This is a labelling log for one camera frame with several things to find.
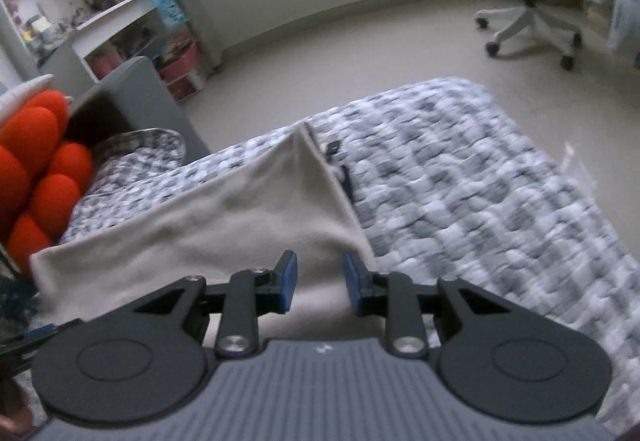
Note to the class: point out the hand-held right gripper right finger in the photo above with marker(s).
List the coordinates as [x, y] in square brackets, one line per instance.
[353, 286]

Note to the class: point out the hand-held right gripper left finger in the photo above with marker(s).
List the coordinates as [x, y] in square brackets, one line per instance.
[288, 281]

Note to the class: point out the cream printed t-shirt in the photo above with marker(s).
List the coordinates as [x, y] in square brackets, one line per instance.
[225, 221]

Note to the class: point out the grey checked blanket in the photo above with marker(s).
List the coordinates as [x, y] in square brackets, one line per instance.
[475, 196]

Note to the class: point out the grey sofa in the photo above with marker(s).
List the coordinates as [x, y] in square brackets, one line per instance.
[145, 101]

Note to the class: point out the pink storage box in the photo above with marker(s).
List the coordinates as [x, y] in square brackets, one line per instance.
[180, 68]

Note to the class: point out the orange knot cushion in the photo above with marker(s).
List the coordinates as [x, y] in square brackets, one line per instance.
[40, 171]

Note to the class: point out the blue printed sheet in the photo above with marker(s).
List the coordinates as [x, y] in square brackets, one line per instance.
[169, 8]

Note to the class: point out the white striped pillow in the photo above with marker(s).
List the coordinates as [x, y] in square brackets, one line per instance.
[25, 96]

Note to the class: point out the white plastic bag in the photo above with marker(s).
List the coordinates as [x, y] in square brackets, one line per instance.
[625, 16]

